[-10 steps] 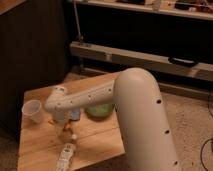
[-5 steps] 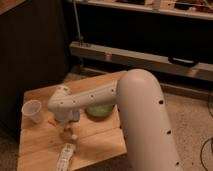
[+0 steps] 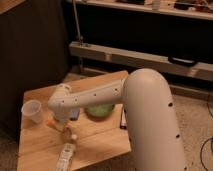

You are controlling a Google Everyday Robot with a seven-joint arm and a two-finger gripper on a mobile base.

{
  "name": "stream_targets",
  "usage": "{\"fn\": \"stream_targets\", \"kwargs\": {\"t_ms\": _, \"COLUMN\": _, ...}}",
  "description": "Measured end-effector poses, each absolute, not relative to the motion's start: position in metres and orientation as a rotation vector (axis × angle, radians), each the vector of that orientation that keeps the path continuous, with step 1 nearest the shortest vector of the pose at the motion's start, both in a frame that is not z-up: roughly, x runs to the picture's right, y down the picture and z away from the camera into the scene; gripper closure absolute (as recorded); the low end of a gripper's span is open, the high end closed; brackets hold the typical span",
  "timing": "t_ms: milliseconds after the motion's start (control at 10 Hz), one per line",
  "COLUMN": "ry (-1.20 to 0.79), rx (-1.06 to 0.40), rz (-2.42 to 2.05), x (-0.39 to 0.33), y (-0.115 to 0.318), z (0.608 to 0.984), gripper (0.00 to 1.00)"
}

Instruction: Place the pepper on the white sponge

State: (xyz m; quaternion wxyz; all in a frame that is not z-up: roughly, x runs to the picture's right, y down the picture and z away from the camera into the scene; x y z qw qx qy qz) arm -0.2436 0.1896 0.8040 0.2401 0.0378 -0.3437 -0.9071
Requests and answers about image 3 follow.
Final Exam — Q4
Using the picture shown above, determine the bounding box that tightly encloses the blue sponge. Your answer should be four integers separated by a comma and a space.
70, 108, 80, 121

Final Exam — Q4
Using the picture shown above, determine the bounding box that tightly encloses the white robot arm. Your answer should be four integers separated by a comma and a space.
48, 68, 187, 171

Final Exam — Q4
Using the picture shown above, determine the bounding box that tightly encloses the grey case with black handle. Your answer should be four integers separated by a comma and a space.
69, 41, 213, 81

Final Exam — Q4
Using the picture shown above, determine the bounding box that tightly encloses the metal stand pole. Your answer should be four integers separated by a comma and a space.
72, 0, 90, 47

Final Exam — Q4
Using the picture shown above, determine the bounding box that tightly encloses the black cable on floor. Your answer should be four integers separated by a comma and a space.
199, 137, 213, 171

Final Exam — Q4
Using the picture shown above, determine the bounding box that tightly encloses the green bowl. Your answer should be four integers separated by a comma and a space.
85, 104, 115, 118

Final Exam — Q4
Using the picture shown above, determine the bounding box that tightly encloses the wooden shelf with clutter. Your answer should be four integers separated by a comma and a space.
75, 0, 213, 21

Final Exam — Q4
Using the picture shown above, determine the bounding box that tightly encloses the red and black box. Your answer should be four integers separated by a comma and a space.
120, 108, 127, 129

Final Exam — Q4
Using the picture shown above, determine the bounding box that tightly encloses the clear plastic cup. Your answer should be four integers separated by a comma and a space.
21, 99, 42, 124

